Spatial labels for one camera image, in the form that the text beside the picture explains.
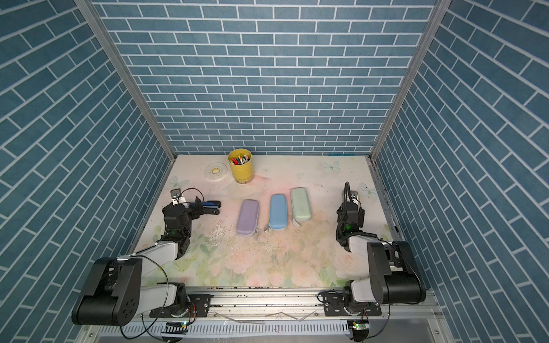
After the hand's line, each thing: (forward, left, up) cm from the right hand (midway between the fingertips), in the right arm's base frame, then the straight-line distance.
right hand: (356, 208), depth 93 cm
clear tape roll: (+22, +71, -6) cm, 74 cm away
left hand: (-5, +70, +6) cm, 71 cm away
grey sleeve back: (+1, +24, -3) cm, 25 cm away
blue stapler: (-1, +68, -6) cm, 68 cm away
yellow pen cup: (+15, +53, +7) cm, 56 cm away
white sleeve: (-2, +34, -4) cm, 35 cm away
